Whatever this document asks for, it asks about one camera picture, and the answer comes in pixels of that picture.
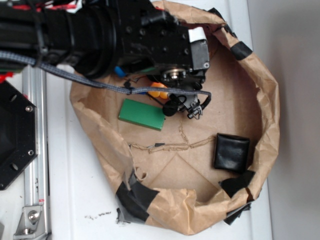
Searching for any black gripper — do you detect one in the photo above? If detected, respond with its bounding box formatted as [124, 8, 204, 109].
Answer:
[113, 0, 210, 87]

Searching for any yellow rubber duck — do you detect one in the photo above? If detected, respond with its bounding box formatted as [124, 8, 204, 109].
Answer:
[147, 82, 169, 100]

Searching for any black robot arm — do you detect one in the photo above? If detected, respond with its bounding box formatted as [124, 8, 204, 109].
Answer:
[0, 0, 210, 89]

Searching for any blue plastic bottle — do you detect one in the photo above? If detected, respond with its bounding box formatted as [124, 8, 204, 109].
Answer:
[114, 66, 127, 78]

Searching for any green rectangular block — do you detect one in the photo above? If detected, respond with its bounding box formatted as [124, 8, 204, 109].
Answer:
[118, 98, 165, 131]

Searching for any brown paper bag tray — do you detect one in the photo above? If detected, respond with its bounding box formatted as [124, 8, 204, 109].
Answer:
[70, 0, 280, 235]

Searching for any black leather pouch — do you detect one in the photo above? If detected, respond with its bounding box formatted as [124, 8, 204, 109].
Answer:
[213, 133, 250, 174]

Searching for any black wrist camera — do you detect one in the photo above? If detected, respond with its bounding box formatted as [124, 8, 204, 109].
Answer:
[162, 93, 203, 120]

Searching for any grey braided cable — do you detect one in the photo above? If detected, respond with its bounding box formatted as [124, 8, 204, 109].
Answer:
[0, 49, 212, 111]

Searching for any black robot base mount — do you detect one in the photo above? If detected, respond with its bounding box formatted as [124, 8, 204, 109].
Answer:
[0, 81, 37, 191]

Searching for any aluminium extrusion rail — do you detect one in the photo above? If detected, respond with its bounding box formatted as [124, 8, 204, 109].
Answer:
[14, 66, 52, 240]

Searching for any metal corner bracket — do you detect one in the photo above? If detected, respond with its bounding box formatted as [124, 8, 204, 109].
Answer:
[13, 205, 46, 240]

